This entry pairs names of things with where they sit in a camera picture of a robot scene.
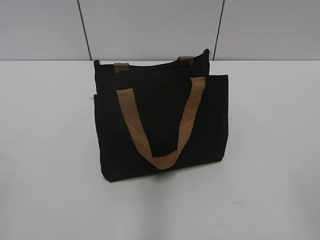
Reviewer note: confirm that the black tote bag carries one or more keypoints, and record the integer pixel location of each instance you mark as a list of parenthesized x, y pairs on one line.
[(119, 159)]

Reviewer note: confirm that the tan front bag handle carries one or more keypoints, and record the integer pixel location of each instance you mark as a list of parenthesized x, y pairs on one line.
[(160, 119)]

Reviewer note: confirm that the tan bag handle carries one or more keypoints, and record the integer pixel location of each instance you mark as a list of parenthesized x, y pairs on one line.
[(160, 119), (125, 66)]

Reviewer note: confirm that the tan rear bag handle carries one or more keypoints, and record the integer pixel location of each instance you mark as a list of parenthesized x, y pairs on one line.
[(125, 66)]

